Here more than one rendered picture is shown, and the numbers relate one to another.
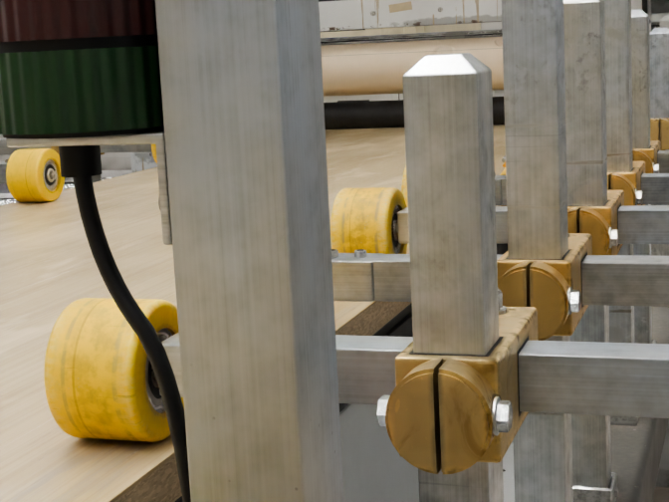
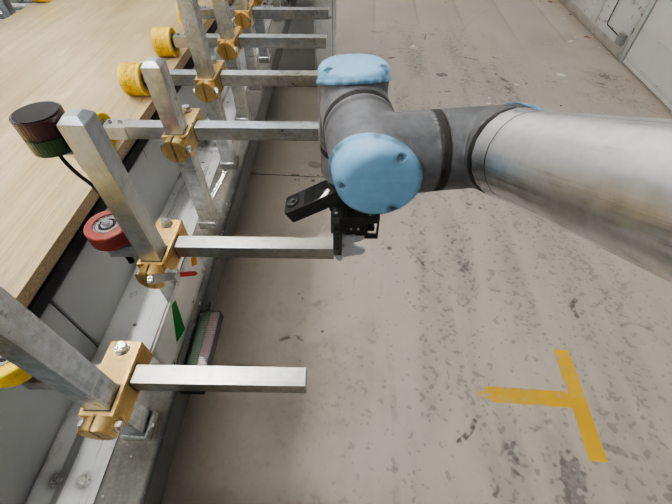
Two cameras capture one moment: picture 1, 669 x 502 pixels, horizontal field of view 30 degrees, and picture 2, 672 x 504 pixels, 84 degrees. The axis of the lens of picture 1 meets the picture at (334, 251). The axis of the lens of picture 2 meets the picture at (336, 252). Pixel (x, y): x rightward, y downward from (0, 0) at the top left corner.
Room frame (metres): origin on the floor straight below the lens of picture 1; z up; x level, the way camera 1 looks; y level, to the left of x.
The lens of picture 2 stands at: (-0.17, -0.16, 1.39)
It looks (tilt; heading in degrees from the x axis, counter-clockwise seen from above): 49 degrees down; 342
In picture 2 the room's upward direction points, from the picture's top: straight up
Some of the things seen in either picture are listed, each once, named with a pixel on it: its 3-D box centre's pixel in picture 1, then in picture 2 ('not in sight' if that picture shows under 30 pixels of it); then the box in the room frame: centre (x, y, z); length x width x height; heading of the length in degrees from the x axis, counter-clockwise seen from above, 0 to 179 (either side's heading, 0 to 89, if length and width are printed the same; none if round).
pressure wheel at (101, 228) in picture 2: not in sight; (119, 242); (0.42, 0.09, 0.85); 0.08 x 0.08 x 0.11
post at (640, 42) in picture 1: (635, 206); (257, 8); (1.54, -0.38, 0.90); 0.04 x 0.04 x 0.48; 71
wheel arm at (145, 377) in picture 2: not in sight; (167, 378); (0.13, 0.02, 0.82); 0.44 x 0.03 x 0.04; 71
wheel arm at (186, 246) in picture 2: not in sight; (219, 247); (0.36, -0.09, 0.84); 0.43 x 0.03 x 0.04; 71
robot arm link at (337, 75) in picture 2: not in sight; (352, 108); (0.27, -0.32, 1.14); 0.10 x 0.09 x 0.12; 170
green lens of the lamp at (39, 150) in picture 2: (93, 87); (52, 137); (0.37, 0.07, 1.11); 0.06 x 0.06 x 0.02
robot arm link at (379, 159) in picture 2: not in sight; (377, 153); (0.16, -0.31, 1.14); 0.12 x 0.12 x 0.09; 80
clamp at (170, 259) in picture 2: not in sight; (161, 253); (0.37, 0.02, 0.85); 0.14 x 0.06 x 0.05; 161
